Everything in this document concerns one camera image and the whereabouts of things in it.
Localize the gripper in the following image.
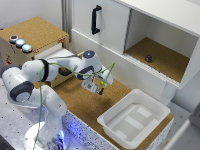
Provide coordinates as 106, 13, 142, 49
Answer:
81, 74, 102, 95

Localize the yellow block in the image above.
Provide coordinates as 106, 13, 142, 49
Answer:
98, 80, 106, 88

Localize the white plastic box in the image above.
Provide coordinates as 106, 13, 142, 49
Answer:
96, 88, 172, 150

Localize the purple block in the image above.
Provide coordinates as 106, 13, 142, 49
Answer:
144, 54, 154, 63

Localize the wooden drawer box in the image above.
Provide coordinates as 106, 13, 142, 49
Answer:
0, 16, 72, 73

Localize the wooden drawer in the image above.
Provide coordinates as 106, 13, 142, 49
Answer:
33, 46, 85, 89

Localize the white cabinet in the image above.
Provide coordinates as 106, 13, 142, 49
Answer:
70, 0, 200, 107

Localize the white sliding door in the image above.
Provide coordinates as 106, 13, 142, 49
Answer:
72, 0, 131, 56

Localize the green button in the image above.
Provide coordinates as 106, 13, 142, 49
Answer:
21, 43, 34, 54

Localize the red button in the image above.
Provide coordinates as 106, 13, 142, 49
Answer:
9, 34, 19, 44

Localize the black drawer handle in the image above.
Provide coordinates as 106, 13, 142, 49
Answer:
59, 67, 73, 77

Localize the green cable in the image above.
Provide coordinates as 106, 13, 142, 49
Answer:
32, 61, 117, 150

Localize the black door handle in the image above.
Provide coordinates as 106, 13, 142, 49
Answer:
91, 4, 103, 36

